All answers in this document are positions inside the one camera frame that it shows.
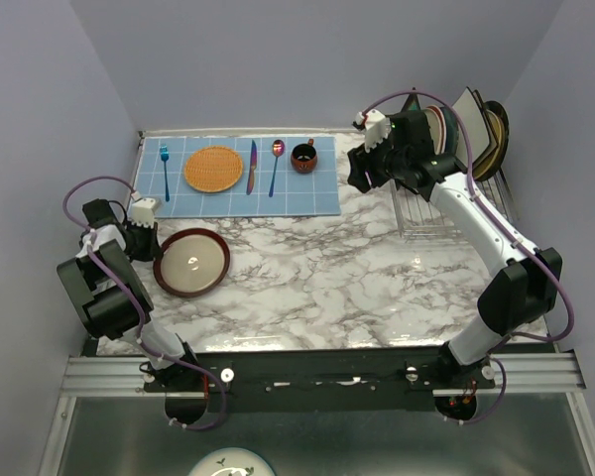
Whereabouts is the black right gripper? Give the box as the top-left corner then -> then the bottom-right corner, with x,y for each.
345,130 -> 408,195

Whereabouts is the red rimmed round plate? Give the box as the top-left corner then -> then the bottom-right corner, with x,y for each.
153,228 -> 231,298

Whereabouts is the black teal square plate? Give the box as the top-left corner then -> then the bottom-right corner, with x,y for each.
401,92 -> 422,112

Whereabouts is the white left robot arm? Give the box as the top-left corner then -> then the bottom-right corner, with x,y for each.
57,199 -> 200,392

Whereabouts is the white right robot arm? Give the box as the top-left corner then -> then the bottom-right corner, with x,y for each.
348,109 -> 562,389

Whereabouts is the orange black mug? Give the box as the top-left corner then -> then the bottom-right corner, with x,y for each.
291,138 -> 318,175

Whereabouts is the beige floral round plate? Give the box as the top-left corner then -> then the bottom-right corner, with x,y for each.
423,105 -> 446,155

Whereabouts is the white red rimmed plate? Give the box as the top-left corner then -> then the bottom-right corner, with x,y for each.
439,106 -> 459,156

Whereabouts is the iridescent spoon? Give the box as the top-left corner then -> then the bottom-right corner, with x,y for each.
268,139 -> 286,197

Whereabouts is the blue fork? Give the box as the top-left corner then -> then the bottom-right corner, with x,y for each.
160,145 -> 171,202

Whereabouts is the woven wicker round trivet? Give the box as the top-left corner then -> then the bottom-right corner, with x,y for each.
183,146 -> 244,193

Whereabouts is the yellow round plate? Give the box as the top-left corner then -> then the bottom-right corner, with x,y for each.
473,110 -> 503,181

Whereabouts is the iridescent knife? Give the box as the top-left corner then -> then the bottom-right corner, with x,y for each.
246,140 -> 258,195

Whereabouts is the blue grid placemat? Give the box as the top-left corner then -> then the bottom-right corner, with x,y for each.
133,135 -> 340,219

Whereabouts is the cream square dark-rimmed plate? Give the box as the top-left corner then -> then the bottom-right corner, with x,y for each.
470,89 -> 492,170

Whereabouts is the dark olive round plate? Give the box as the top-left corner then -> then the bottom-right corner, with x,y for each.
473,100 -> 510,181

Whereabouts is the white floral plate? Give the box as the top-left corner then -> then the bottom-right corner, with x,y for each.
188,447 -> 276,476

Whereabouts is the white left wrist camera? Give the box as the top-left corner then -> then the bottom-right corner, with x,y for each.
128,197 -> 162,228

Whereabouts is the wire dish rack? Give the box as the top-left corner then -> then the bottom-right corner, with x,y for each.
389,167 -> 518,235

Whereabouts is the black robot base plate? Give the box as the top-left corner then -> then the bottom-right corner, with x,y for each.
144,347 -> 495,413

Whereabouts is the aluminium frame rail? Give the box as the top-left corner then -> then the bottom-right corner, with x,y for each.
59,352 -> 586,398

